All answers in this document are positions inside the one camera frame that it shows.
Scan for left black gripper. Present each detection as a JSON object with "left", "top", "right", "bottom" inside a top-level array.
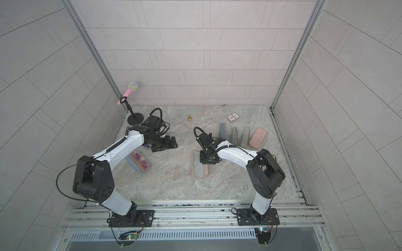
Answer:
[{"left": 148, "top": 134, "right": 180, "bottom": 152}]

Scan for pink grey case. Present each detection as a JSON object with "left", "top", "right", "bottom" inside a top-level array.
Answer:
[{"left": 191, "top": 151, "right": 208, "bottom": 178}]

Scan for beige glasses case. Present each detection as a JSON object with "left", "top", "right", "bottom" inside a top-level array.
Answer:
[{"left": 231, "top": 127, "right": 238, "bottom": 145}]

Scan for blue case pink glasses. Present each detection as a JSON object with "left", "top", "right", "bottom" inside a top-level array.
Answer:
[{"left": 126, "top": 151, "right": 150, "bottom": 173}]

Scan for teal folding glasses case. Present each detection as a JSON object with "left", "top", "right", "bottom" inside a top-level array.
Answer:
[{"left": 240, "top": 127, "right": 250, "bottom": 149}]

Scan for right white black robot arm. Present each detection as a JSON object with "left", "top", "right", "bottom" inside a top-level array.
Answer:
[{"left": 193, "top": 127, "right": 286, "bottom": 220}]

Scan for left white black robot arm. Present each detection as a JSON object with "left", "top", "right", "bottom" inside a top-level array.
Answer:
[{"left": 72, "top": 108, "right": 178, "bottom": 219}]

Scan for black microphone stand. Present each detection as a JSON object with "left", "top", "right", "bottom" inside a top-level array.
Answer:
[{"left": 119, "top": 96, "right": 144, "bottom": 126}]

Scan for small pink card box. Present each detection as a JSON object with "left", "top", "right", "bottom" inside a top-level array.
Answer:
[{"left": 227, "top": 113, "right": 240, "bottom": 123}]

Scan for pink toy microphone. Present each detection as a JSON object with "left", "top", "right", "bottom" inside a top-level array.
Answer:
[{"left": 118, "top": 82, "right": 138, "bottom": 105}]

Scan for right circuit board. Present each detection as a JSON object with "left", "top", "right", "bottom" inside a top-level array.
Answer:
[{"left": 254, "top": 228, "right": 272, "bottom": 246}]

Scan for circuit board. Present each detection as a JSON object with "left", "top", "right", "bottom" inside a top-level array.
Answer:
[
  {"left": 254, "top": 228, "right": 272, "bottom": 246},
  {"left": 119, "top": 231, "right": 141, "bottom": 241}
]

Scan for left circuit board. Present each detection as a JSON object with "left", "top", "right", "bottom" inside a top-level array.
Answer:
[{"left": 119, "top": 231, "right": 141, "bottom": 241}]

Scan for aluminium rail frame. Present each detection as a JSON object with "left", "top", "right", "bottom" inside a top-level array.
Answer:
[{"left": 51, "top": 198, "right": 335, "bottom": 251}]

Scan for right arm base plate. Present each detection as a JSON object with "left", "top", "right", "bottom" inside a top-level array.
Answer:
[{"left": 231, "top": 207, "right": 280, "bottom": 227}]

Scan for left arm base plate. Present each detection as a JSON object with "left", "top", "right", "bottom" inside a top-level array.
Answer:
[{"left": 107, "top": 210, "right": 155, "bottom": 228}]

